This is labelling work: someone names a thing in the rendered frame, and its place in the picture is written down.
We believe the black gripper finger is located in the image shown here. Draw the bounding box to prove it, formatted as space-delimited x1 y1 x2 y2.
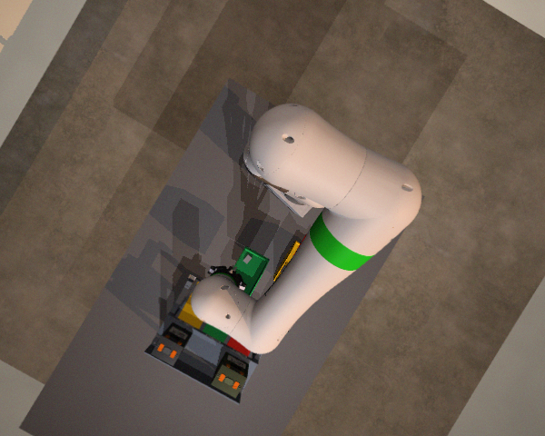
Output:
208 265 234 274
233 266 247 291

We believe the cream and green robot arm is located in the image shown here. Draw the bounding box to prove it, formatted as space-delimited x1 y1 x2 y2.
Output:
191 104 421 353

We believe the yellow bin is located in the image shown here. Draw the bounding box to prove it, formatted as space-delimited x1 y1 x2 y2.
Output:
273 242 300 281

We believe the green bin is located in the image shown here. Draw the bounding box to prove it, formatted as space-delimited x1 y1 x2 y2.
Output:
233 248 269 296

